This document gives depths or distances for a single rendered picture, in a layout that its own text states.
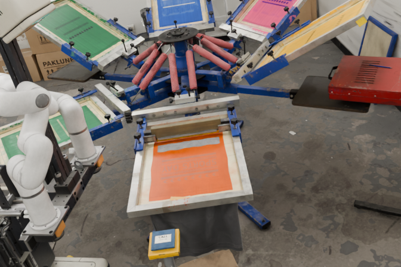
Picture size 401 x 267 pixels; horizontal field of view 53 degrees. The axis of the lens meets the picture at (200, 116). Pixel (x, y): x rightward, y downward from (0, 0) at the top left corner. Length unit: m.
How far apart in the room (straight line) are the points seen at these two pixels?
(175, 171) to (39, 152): 0.82
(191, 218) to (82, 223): 1.60
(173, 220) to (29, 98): 0.97
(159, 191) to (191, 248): 0.38
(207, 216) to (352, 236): 1.30
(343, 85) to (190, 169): 1.02
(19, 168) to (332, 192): 2.42
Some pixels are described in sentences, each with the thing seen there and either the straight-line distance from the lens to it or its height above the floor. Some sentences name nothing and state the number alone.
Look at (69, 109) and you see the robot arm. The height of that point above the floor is 1.43.
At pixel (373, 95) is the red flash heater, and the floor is 1.07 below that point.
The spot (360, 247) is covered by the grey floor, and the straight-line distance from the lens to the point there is 2.99.
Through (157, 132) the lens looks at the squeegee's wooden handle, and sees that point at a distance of 2.33.
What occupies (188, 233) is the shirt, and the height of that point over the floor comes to 0.70.
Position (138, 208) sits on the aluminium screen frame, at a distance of 1.91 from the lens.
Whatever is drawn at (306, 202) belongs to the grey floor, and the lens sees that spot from 3.26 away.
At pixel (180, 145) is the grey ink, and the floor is 0.96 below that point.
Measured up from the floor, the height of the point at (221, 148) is 0.96.
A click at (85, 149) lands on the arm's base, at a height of 1.20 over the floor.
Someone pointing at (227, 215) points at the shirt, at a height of 0.79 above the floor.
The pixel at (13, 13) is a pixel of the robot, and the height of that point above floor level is 1.95.
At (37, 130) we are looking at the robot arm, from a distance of 1.60.
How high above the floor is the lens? 2.23
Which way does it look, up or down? 30 degrees down
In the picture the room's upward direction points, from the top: 10 degrees counter-clockwise
